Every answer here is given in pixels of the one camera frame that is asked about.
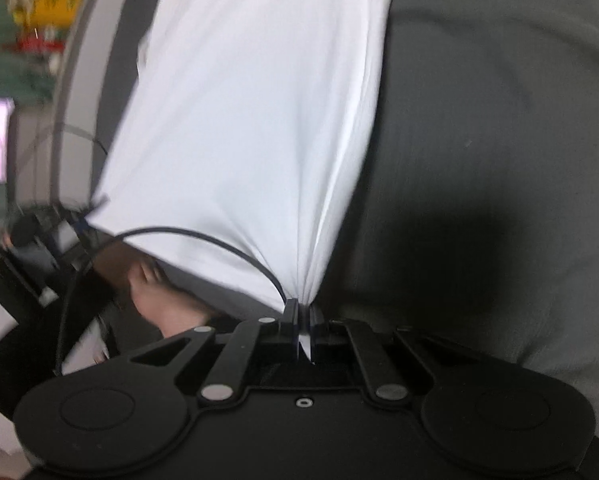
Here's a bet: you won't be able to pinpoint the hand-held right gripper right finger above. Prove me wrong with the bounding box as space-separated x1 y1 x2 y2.
302 306 481 404

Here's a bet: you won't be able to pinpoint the red snack packets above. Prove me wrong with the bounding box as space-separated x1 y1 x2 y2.
14 30 71 55

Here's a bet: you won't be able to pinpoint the white shirt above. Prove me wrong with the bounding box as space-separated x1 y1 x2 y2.
87 0 403 361

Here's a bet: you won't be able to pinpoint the person's bare foot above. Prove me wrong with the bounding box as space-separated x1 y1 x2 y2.
100 245 223 338

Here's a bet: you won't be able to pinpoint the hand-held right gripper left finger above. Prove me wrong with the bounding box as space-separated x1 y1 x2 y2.
130 299 301 405

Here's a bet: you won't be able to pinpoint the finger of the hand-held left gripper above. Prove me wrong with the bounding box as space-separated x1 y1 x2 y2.
54 195 111 246

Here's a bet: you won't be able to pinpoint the dark cloth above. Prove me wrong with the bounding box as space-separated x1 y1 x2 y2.
0 280 125 421

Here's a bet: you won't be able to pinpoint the grey bed sheet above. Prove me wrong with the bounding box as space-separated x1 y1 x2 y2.
100 0 599 421

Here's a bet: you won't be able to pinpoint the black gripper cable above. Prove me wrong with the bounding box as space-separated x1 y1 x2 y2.
54 227 288 376

